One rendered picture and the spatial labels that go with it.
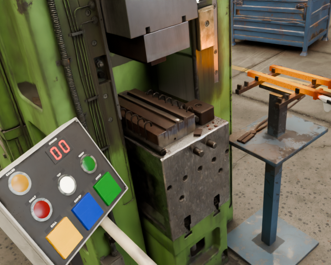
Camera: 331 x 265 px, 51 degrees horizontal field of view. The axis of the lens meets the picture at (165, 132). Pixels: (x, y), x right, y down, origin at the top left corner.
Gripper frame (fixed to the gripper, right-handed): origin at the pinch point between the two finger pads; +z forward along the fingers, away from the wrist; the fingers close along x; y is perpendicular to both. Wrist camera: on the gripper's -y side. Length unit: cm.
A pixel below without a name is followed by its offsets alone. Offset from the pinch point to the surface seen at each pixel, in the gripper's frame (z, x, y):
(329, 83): 3.7, 9.9, -0.3
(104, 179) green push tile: 13, -91, -1
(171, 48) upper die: 30, -50, -26
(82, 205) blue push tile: 8, -101, 0
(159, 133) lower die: 31, -59, 5
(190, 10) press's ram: 31, -39, -37
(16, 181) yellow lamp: 11, -114, -14
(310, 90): 5.2, -1.1, -0.9
